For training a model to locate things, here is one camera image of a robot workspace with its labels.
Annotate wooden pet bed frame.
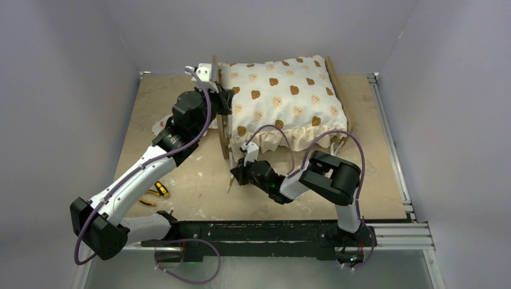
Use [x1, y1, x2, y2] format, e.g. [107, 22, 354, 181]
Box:
[212, 55, 354, 160]

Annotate bear print white cushion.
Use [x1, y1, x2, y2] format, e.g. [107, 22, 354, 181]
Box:
[217, 55, 349, 194]

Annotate floral print small pillow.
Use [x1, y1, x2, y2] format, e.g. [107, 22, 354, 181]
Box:
[151, 114, 205, 139]

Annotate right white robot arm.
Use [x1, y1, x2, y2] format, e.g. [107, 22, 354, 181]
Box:
[230, 151, 366, 234]

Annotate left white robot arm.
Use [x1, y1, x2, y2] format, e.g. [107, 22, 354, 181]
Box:
[70, 89, 234, 260]

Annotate yellow black screwdriver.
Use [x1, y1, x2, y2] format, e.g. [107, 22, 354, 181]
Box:
[154, 181, 170, 197]

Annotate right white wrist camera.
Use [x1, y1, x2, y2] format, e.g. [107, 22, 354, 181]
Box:
[240, 141, 259, 166]

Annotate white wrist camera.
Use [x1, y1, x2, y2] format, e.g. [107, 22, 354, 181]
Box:
[240, 141, 259, 166]
[187, 63, 219, 93]

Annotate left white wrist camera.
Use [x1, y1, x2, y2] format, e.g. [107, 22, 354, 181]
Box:
[187, 63, 219, 93]

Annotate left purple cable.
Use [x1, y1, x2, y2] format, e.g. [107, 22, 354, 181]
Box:
[74, 66, 222, 285]

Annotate purple cable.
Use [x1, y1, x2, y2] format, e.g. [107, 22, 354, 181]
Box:
[244, 124, 377, 272]
[74, 66, 222, 285]

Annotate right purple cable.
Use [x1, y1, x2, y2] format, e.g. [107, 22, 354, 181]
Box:
[244, 124, 377, 272]

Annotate yellow handled pliers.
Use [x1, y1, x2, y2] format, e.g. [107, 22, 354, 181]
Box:
[139, 190, 160, 207]

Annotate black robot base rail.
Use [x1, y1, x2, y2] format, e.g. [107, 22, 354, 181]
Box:
[141, 220, 377, 266]

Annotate aluminium table frame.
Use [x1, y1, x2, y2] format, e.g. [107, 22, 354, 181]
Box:
[72, 72, 446, 289]

